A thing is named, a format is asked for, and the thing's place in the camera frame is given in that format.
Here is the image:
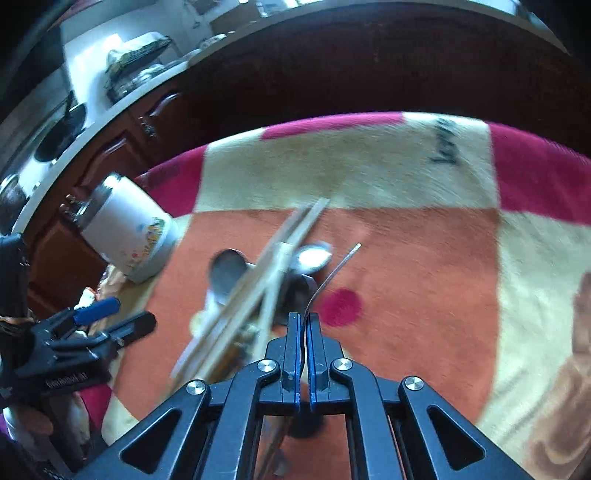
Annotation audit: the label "wooden chopstick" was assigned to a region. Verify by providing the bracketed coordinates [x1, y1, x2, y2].
[169, 198, 329, 391]
[250, 242, 294, 361]

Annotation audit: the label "metal spoon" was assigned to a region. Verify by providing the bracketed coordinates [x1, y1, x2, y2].
[294, 242, 332, 276]

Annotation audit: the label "glass-lidded pot on stove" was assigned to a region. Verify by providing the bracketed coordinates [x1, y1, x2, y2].
[0, 174, 29, 235]

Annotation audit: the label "black dish drying rack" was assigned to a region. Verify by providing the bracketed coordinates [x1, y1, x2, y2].
[104, 31, 182, 104]

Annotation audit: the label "dark wooden kitchen cabinets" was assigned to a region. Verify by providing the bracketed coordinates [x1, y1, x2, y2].
[15, 1, 590, 317]

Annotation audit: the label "metal fork wooden handle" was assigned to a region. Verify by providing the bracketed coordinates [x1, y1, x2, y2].
[303, 242, 362, 380]

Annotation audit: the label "white printed utensil jar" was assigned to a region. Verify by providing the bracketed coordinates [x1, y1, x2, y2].
[73, 173, 178, 284]

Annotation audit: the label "black wok on stove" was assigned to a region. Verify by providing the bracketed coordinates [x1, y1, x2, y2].
[34, 90, 86, 162]

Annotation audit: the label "patchwork fleece blanket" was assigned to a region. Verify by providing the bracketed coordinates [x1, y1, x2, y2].
[84, 113, 590, 479]

